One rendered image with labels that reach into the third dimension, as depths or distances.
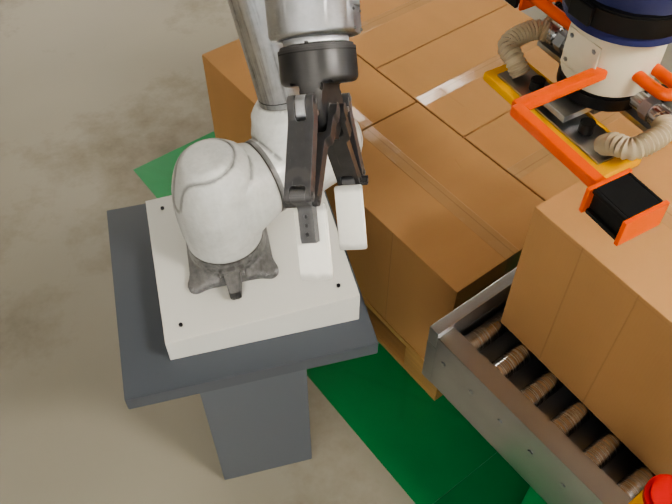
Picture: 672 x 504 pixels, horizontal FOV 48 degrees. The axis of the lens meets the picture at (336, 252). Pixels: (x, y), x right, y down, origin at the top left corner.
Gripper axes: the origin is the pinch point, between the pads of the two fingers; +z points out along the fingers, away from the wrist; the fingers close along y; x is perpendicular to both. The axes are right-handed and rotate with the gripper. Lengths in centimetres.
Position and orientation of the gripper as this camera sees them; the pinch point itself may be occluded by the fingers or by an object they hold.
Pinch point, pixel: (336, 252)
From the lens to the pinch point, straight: 75.7
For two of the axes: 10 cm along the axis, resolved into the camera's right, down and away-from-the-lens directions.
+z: 0.9, 9.8, 1.9
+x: -9.6, 0.4, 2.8
